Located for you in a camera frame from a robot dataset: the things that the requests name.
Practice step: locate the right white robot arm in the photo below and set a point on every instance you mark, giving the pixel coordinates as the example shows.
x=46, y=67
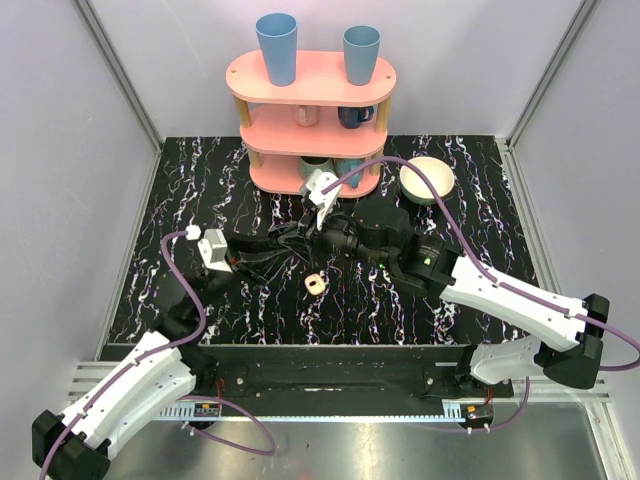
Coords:
x=564, y=335

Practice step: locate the aluminium frame rail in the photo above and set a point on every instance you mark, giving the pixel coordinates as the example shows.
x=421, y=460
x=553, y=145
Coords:
x=119, y=399

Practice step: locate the cream earbud charging case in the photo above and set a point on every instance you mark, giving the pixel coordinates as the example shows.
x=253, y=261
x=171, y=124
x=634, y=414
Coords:
x=315, y=284

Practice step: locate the dark blue ceramic mug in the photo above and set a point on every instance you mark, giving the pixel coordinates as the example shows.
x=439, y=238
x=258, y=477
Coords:
x=353, y=117

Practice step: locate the pink ceramic mug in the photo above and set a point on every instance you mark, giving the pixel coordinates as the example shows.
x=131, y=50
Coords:
x=306, y=115

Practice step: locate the green speckled ceramic mug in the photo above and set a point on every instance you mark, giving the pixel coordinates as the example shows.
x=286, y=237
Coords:
x=307, y=165

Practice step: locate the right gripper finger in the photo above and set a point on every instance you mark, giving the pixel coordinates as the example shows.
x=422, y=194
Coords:
x=300, y=249
x=304, y=227

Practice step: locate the pink three-tier wooden shelf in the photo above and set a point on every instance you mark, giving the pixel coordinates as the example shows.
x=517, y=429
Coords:
x=275, y=142

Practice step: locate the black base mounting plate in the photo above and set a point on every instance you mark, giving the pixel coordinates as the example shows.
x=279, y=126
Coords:
x=341, y=381

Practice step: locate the small blue plastic cup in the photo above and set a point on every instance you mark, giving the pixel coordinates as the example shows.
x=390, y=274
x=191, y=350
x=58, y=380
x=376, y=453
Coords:
x=360, y=49

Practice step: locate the light blue butterfly mug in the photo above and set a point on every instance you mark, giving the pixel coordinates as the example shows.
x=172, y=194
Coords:
x=343, y=166

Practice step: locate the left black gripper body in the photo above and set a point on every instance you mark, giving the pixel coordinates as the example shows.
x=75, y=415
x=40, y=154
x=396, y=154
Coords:
x=240, y=258

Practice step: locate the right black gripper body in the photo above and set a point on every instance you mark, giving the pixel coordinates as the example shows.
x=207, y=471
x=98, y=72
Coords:
x=341, y=236

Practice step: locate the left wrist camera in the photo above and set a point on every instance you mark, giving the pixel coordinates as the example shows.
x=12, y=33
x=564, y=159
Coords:
x=212, y=247

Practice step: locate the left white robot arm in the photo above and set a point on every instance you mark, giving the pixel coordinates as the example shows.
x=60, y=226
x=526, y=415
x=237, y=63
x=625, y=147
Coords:
x=61, y=447

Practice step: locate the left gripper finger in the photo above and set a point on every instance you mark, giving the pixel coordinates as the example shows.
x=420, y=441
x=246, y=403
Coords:
x=261, y=267
x=240, y=246

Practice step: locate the large blue plastic cup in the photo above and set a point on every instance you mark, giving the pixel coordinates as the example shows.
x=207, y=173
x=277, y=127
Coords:
x=277, y=37

